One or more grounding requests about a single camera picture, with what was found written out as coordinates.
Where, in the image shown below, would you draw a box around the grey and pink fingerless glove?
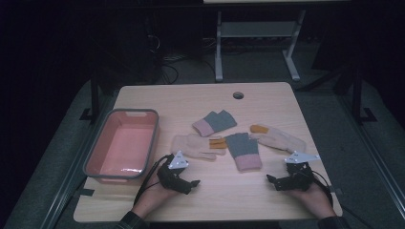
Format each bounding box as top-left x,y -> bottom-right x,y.
224,132 -> 264,173
191,109 -> 239,138

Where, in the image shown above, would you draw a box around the person's right hand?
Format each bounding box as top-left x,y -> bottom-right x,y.
288,182 -> 337,220

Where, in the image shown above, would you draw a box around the pink basket with grey rim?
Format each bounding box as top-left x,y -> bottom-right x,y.
82,108 -> 160,186

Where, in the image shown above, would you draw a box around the cables on floor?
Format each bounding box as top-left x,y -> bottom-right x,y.
158,52 -> 218,86

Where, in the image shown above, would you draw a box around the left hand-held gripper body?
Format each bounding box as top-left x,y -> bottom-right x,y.
156,150 -> 192,195

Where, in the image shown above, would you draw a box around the cream glove with orange fingertips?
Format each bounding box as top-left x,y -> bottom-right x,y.
170,133 -> 229,161
248,123 -> 308,155

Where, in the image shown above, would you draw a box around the person's left hand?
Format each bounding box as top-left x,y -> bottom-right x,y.
132,177 -> 180,220

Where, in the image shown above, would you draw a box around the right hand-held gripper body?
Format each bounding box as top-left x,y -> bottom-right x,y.
275,151 -> 321,192

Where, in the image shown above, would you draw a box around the white metal stand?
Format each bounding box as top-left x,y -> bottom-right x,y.
213,9 -> 307,83

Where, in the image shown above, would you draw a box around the black metal post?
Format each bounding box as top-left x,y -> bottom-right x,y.
349,66 -> 378,126
78,68 -> 103,124

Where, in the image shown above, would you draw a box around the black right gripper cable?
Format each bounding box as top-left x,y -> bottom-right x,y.
309,170 -> 336,208

